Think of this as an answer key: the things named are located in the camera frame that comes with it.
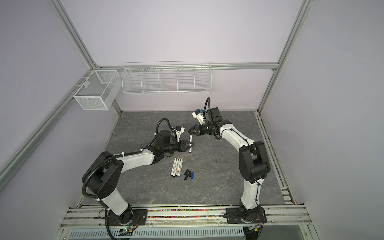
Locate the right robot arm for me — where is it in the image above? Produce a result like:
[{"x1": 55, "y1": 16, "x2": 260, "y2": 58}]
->
[{"x1": 188, "y1": 98, "x2": 271, "y2": 224}]

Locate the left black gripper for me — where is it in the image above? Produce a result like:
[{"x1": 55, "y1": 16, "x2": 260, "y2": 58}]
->
[{"x1": 162, "y1": 138, "x2": 194, "y2": 153}]

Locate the white vented cable duct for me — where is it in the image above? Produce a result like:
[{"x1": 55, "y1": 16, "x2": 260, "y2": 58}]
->
[{"x1": 68, "y1": 227, "x2": 245, "y2": 240}]

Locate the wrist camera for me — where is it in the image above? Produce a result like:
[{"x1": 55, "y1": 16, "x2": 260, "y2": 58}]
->
[
  {"x1": 172, "y1": 126, "x2": 185, "y2": 142},
  {"x1": 192, "y1": 109, "x2": 207, "y2": 125}
]

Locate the white mesh box basket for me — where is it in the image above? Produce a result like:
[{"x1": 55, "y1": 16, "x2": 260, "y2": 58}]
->
[{"x1": 74, "y1": 70, "x2": 122, "y2": 111}]

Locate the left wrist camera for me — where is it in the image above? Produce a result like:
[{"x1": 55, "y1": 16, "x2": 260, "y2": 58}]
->
[{"x1": 172, "y1": 126, "x2": 185, "y2": 142}]

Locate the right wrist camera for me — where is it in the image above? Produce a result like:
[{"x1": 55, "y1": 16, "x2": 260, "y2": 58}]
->
[{"x1": 192, "y1": 109, "x2": 207, "y2": 125}]

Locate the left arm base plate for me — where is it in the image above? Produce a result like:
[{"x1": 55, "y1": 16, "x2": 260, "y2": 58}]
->
[{"x1": 107, "y1": 209, "x2": 148, "y2": 226}]

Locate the white marker pen blue tip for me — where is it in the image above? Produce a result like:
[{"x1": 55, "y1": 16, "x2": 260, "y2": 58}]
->
[{"x1": 178, "y1": 158, "x2": 183, "y2": 177}]

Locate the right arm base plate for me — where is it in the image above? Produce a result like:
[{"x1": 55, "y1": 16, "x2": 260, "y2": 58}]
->
[{"x1": 224, "y1": 206, "x2": 267, "y2": 224}]

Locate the white wire wall basket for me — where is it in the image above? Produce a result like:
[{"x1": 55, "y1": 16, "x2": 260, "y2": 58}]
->
[{"x1": 122, "y1": 61, "x2": 213, "y2": 94}]

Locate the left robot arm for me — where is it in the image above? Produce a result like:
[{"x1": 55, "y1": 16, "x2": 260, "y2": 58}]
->
[{"x1": 82, "y1": 118, "x2": 195, "y2": 224}]

